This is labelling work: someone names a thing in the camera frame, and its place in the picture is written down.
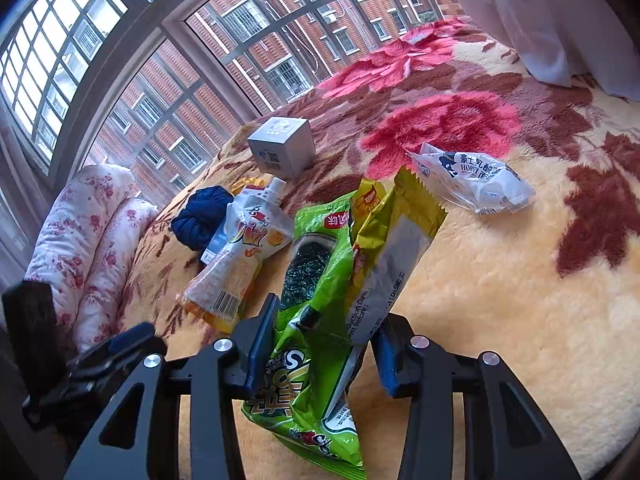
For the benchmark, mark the white orange drink pouch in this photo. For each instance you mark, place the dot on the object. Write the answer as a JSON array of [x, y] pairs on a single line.
[[255, 228]]

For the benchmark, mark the floral plush bed blanket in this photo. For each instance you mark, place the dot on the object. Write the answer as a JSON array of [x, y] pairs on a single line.
[[553, 288]]

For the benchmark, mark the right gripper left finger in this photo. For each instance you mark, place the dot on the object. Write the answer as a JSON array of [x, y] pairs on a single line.
[[136, 436]]

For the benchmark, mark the white plastic food bag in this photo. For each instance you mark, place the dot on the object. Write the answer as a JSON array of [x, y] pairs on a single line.
[[474, 181]]

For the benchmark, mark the blue white carton box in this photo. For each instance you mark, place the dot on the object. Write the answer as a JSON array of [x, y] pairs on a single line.
[[214, 246]]

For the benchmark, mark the green snack bag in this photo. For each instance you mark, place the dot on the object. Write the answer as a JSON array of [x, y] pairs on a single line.
[[304, 398]]

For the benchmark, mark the yellow silver snack wrapper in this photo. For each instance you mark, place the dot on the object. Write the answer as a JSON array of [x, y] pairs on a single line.
[[391, 239]]

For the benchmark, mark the yellow plastic toy part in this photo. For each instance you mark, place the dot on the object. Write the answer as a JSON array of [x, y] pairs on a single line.
[[253, 183]]

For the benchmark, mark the silver grey square box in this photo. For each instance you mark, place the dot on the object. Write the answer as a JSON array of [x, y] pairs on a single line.
[[283, 147]]

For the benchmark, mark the white sheer curtain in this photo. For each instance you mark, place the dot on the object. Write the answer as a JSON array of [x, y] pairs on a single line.
[[560, 39]]

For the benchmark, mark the floral white folded quilt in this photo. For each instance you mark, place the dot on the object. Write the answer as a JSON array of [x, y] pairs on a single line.
[[85, 249]]

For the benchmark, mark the window frame with bars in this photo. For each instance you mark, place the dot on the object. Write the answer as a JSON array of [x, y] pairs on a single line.
[[159, 86]]

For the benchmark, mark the dark blue rolled cloth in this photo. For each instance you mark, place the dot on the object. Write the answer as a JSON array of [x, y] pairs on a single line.
[[197, 222]]

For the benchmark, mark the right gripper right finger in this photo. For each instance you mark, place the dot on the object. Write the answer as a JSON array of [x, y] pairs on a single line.
[[506, 435]]

